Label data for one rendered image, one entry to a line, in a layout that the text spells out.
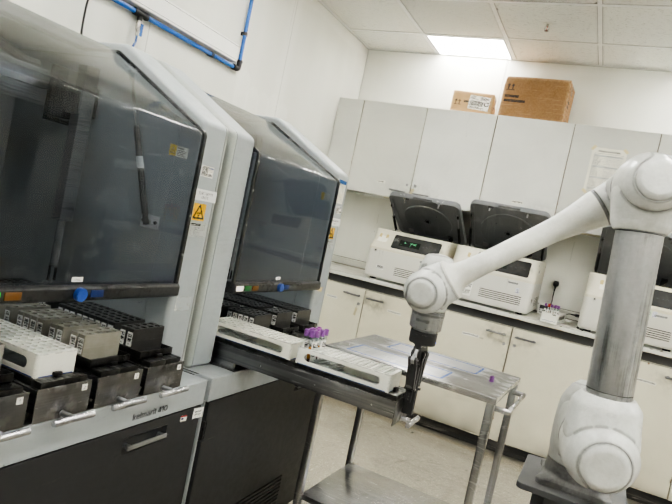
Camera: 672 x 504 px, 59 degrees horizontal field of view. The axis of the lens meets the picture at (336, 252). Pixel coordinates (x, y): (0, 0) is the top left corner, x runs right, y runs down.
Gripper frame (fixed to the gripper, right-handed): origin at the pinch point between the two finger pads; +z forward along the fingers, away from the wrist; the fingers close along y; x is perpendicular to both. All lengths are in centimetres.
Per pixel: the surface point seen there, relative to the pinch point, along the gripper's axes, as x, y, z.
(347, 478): -31, -54, 52
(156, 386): -52, 43, 4
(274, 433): -52, -26, 34
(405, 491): -10, -63, 52
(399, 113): -119, -258, -133
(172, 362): -53, 38, -1
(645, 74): 39, -292, -186
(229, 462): -52, 0, 37
